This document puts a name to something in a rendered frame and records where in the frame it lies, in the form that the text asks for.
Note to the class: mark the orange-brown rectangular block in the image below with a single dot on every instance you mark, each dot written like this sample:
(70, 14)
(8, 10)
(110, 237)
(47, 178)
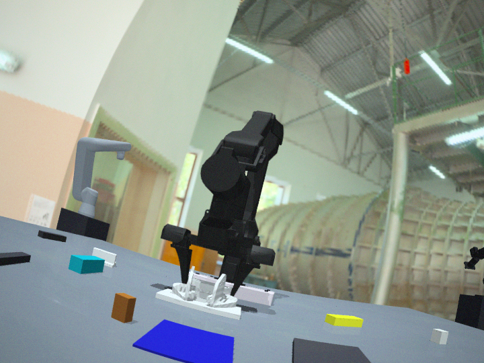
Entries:
(123, 308)

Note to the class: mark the blue flat rectangular pad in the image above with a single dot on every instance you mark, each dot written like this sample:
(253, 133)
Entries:
(187, 344)

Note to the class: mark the yellow flat block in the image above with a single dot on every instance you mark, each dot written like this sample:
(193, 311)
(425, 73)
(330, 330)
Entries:
(343, 320)

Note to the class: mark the cyan rectangular block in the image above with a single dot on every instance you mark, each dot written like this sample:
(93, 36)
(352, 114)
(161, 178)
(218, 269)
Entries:
(83, 264)

